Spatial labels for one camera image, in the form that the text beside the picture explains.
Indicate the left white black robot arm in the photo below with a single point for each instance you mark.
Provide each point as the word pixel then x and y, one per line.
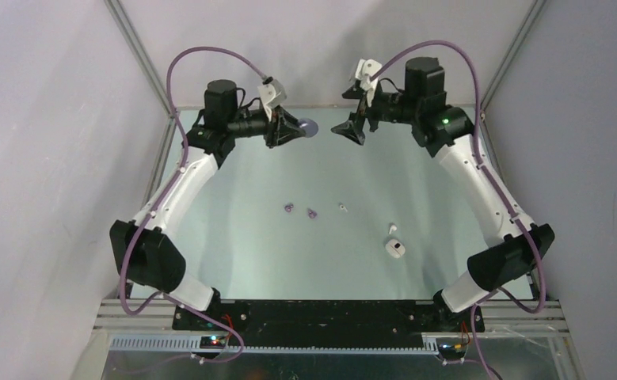
pixel 142 247

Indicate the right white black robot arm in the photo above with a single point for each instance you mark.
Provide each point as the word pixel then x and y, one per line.
pixel 515 242

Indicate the white charging case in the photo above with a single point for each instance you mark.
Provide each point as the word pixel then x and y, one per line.
pixel 395 248

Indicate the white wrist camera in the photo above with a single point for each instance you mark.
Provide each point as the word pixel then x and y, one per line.
pixel 272 94
pixel 365 80

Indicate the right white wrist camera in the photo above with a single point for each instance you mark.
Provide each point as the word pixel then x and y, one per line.
pixel 365 80

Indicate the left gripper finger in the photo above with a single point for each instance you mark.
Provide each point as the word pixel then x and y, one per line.
pixel 292 126
pixel 288 136

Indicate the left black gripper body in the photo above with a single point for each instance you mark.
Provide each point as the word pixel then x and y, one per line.
pixel 271 125

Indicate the purple charging case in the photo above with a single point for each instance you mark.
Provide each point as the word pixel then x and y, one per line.
pixel 309 127

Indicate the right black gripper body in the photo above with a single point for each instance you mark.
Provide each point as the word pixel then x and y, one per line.
pixel 384 108

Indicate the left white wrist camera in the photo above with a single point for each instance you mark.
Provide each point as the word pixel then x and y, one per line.
pixel 272 94

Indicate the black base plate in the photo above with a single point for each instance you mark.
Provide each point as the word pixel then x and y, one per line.
pixel 334 337

